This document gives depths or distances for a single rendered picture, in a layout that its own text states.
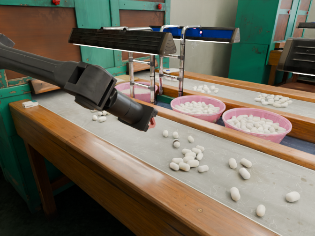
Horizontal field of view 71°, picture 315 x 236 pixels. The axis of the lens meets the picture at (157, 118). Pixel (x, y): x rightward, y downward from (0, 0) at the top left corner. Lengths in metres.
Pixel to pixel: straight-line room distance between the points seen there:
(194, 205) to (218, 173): 0.17
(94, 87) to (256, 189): 0.48
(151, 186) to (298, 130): 0.74
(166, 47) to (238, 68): 2.90
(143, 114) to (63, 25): 0.97
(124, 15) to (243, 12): 2.21
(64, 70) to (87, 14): 1.03
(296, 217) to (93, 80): 0.54
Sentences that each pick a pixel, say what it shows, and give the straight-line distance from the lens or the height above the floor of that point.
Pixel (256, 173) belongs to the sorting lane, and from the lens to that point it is 0.72.
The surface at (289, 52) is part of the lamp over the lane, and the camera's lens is 0.61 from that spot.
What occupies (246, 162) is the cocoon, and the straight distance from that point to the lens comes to 0.73.
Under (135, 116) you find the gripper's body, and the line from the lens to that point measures 0.55.
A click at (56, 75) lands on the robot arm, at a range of 0.51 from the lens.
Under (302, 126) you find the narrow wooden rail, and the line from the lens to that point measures 1.11.
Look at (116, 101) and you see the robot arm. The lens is 0.49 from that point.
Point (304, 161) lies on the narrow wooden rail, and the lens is 0.81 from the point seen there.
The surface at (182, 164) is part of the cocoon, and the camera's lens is 0.67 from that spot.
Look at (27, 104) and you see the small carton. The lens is 1.21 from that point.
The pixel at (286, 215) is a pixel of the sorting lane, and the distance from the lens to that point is 0.63.
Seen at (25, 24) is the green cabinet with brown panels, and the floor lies 1.13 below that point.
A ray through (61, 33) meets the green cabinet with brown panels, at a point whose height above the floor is 1.08.
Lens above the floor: 1.15
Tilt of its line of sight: 24 degrees down
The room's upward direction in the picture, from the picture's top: straight up
